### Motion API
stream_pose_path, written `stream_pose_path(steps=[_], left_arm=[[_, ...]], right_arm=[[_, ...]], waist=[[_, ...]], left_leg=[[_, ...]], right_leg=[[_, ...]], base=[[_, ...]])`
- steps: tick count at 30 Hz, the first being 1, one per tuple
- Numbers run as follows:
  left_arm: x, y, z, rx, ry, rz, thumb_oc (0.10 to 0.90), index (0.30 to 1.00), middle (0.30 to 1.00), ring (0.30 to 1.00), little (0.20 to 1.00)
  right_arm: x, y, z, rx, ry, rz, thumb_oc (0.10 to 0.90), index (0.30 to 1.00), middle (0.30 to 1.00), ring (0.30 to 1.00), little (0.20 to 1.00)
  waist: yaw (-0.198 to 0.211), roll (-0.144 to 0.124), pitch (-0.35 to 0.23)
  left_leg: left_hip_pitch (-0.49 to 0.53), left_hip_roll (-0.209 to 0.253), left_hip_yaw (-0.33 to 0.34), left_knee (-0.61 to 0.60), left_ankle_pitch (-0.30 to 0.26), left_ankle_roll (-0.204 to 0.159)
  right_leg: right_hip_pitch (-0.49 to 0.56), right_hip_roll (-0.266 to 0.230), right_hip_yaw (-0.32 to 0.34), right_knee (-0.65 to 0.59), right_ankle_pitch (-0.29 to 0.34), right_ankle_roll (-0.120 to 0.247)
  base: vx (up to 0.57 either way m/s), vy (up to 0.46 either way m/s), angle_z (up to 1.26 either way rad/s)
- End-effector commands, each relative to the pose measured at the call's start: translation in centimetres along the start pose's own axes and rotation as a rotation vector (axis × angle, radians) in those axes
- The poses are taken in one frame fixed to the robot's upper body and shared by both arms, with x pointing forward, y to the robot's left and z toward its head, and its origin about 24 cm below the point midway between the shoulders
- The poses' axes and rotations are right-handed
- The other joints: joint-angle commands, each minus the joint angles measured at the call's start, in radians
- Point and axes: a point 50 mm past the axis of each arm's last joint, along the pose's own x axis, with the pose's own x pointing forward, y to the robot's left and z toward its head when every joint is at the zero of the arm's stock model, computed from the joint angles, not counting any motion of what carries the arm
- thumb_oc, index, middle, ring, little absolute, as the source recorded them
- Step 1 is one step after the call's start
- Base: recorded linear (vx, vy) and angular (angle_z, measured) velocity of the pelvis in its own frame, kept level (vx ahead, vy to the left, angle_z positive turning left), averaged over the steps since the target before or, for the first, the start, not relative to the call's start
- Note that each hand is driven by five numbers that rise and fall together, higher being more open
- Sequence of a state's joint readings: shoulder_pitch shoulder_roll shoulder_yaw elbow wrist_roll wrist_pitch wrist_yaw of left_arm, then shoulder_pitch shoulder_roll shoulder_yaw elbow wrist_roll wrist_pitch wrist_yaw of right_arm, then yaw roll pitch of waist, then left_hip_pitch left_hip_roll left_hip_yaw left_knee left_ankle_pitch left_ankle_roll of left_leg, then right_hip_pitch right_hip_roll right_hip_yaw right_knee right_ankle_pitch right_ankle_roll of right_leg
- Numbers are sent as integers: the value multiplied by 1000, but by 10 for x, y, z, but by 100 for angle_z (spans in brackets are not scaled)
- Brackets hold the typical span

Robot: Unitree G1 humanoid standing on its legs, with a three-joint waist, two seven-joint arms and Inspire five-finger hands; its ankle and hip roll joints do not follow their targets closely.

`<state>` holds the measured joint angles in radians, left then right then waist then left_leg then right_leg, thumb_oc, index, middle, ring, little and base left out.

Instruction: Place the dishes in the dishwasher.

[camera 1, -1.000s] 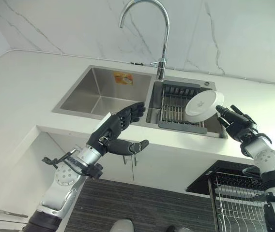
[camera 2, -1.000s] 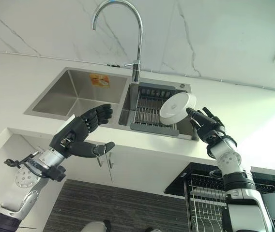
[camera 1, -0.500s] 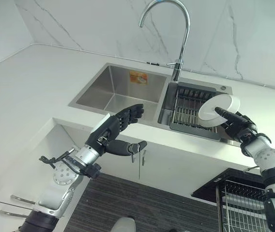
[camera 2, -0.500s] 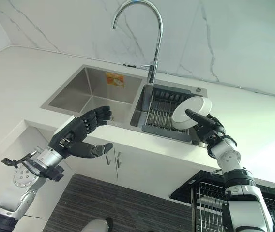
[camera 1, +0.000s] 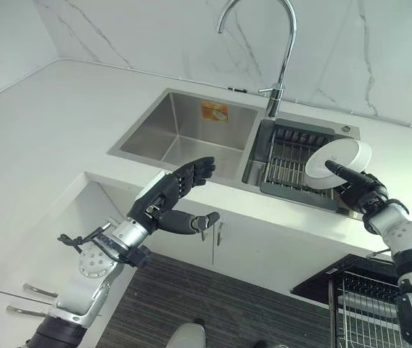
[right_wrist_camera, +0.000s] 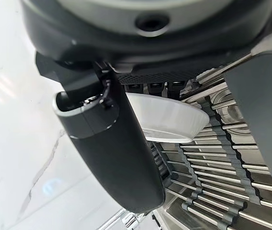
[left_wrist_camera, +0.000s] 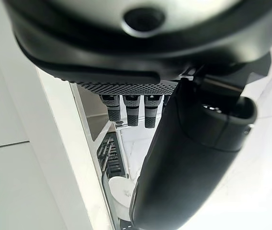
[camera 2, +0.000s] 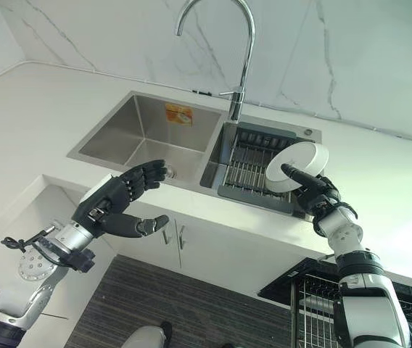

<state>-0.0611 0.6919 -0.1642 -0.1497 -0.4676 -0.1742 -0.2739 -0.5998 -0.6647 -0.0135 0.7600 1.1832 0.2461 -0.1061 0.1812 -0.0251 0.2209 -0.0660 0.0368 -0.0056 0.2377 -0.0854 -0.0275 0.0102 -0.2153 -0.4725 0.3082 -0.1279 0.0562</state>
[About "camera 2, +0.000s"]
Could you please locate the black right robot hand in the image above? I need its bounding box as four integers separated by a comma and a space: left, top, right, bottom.
280, 163, 343, 218

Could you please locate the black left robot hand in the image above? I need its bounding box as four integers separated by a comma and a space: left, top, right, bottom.
71, 159, 170, 239

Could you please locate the white round bowl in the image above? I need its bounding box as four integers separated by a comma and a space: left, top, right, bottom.
265, 141, 329, 194

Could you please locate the black dishwasher door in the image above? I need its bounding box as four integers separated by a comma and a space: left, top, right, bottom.
258, 257, 412, 327

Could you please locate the white cabinet door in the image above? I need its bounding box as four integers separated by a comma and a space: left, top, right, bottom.
111, 202, 182, 270
175, 213, 332, 287

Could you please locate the grey dish drying rack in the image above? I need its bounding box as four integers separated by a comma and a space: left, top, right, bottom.
217, 121, 307, 215

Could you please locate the stainless steel sink basin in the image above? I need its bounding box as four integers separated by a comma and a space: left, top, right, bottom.
66, 91, 324, 220

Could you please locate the orange sticker label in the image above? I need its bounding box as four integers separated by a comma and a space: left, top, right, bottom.
165, 103, 195, 127

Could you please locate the silver robot leg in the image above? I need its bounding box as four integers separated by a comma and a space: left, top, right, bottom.
124, 320, 173, 348

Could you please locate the chrome gooseneck faucet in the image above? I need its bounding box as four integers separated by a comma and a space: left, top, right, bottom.
175, 0, 257, 122

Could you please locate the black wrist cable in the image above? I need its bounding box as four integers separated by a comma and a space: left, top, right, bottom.
1, 235, 83, 271

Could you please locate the wire dishwasher rack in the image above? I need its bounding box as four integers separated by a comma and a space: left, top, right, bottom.
290, 271, 412, 348

